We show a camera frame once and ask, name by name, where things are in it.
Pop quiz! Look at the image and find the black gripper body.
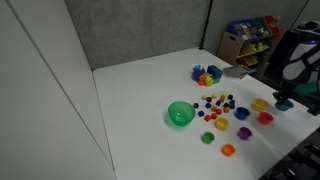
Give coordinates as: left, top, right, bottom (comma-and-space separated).
278, 78, 299, 100

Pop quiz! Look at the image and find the light blue bowl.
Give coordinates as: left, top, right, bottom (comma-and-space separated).
274, 99, 295, 112

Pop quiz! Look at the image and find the yellow bowl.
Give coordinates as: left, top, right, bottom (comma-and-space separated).
250, 97, 270, 113

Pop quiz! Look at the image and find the large green translucent bowl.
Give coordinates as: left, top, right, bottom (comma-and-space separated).
167, 100, 197, 127

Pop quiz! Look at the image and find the red cup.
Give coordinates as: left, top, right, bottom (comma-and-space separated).
257, 111, 275, 126

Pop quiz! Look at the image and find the dark blue cup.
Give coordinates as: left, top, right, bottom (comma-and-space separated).
234, 106, 251, 121

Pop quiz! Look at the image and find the yellow storage bin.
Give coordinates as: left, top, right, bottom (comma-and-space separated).
240, 41, 269, 56
244, 54, 259, 67

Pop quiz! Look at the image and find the grey metal mounting plate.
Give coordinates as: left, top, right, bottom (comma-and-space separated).
222, 64, 258, 81

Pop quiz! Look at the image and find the small purple cup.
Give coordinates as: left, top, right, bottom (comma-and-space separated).
237, 126, 253, 141

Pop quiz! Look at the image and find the small yellow cup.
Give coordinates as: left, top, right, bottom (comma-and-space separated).
214, 117, 230, 131

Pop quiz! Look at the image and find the red storage bin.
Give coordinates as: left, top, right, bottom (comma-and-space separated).
262, 15, 283, 34

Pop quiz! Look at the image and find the green storage bin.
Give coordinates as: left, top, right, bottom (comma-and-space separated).
251, 18, 268, 36

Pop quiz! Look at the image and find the wooden toy storage shelf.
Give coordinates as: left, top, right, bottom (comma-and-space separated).
216, 14, 288, 69

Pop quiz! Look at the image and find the small orange cup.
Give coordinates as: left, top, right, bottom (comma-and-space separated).
221, 143, 237, 158

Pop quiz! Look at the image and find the colourful toy block cluster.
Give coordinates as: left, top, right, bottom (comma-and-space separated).
191, 64, 224, 88

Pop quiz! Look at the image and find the blue storage bin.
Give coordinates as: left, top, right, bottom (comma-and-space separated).
226, 20, 259, 41

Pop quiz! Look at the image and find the small green cup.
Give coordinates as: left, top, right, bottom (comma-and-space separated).
201, 131, 216, 145

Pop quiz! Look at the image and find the black tripod stand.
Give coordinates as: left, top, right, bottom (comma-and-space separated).
198, 0, 214, 51

